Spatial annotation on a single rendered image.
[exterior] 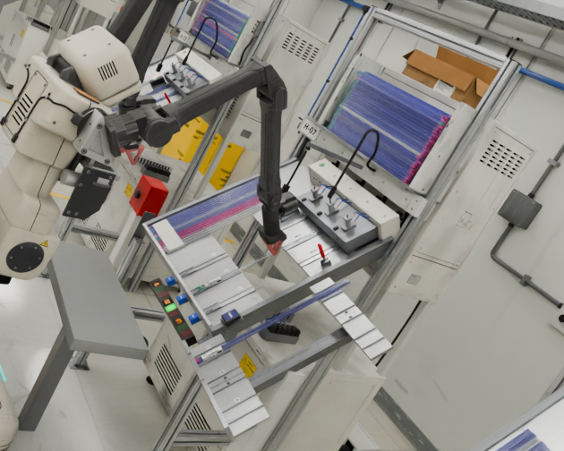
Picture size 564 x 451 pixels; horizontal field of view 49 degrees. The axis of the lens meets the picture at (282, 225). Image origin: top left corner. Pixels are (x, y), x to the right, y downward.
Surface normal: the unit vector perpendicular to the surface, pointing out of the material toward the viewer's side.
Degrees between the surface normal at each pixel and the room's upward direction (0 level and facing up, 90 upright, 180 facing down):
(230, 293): 43
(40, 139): 90
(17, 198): 82
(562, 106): 90
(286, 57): 90
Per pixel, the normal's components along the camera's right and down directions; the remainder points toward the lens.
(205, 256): -0.15, -0.77
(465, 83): -0.56, -0.40
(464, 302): -0.73, -0.23
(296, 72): 0.48, 0.49
